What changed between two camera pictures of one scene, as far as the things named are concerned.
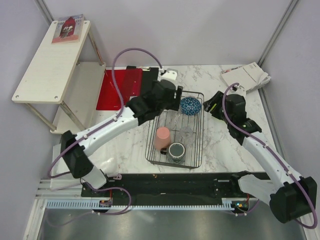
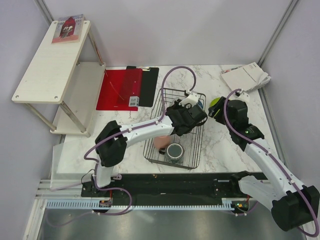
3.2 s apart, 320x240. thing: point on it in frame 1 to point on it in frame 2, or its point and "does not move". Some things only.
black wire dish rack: [175, 137] does not move
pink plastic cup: [162, 139] does not move
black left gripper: [174, 103] to [176, 106]
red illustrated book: [68, 29] does not move
